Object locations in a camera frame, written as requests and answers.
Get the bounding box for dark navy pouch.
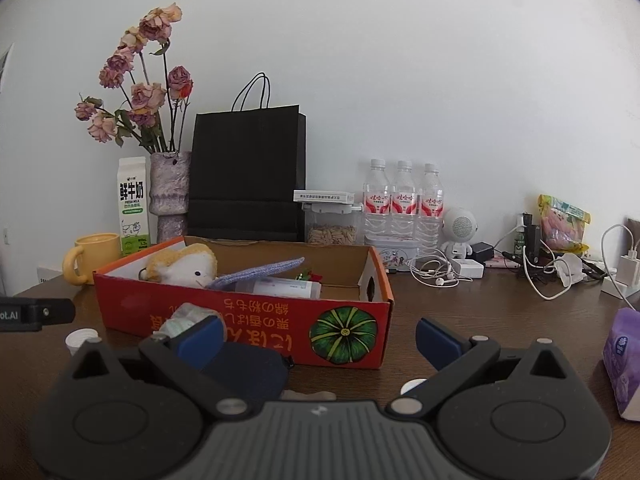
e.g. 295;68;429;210
202;342;288;411

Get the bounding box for purple fabric pouch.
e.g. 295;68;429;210
206;257;305;290

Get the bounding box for yellow white plush toy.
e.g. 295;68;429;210
139;243;217;288

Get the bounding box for red fabric flower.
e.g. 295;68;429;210
296;270;322;283

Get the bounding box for white bottle cap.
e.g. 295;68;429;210
400;378;426;396
65;328;99;356

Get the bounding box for yellow ceramic mug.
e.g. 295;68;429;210
62;233;122;286

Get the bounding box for white earphones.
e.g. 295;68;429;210
409;254;461;288

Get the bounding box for white power adapter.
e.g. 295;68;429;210
450;259;485;280

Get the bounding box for red cardboard box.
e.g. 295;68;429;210
94;236;394;370

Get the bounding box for white tin box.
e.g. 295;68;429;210
364;234;419;272

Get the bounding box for black power adapter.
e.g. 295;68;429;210
471;242;495;264

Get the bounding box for white robot toy speaker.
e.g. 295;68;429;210
440;208;477;260

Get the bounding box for clear water bottle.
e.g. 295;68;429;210
390;160;418;237
416;164;444;256
362;158;390;235

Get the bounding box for white green milk carton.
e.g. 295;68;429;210
117;157;151;256

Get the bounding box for black phone stand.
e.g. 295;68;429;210
515;212;544;281

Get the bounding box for clear snack container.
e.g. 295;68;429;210
303;203;362;245

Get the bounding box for yellow snack bag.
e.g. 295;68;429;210
538;194;591;255

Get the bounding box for purple textured vase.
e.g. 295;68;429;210
150;152;191;243

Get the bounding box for purple tissue pack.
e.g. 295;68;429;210
603;308;640;422

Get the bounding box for white flat box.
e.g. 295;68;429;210
293;190;355;205

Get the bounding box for black paper shopping bag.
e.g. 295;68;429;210
186;73;306;242

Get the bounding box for dried pink rose bouquet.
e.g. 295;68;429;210
75;3;194;154

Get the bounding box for wall paper notice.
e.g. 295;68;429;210
0;44;14;92

